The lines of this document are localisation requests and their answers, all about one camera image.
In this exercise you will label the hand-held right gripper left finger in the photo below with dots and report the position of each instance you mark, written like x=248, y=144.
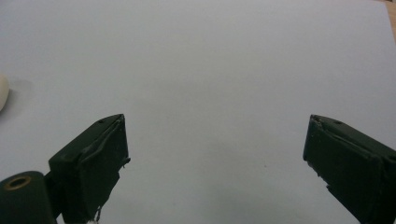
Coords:
x=93, y=168

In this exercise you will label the cream round object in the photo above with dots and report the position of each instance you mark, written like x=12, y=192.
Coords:
x=2, y=91

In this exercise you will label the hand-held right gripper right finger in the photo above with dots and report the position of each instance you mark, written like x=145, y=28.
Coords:
x=351, y=161

